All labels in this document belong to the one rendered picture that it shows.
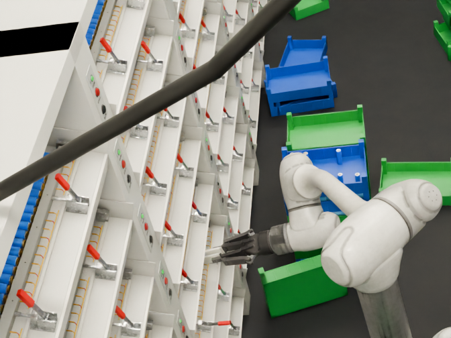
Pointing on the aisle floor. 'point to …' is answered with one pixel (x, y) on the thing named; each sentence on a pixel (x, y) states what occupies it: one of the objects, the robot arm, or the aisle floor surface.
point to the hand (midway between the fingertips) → (212, 255)
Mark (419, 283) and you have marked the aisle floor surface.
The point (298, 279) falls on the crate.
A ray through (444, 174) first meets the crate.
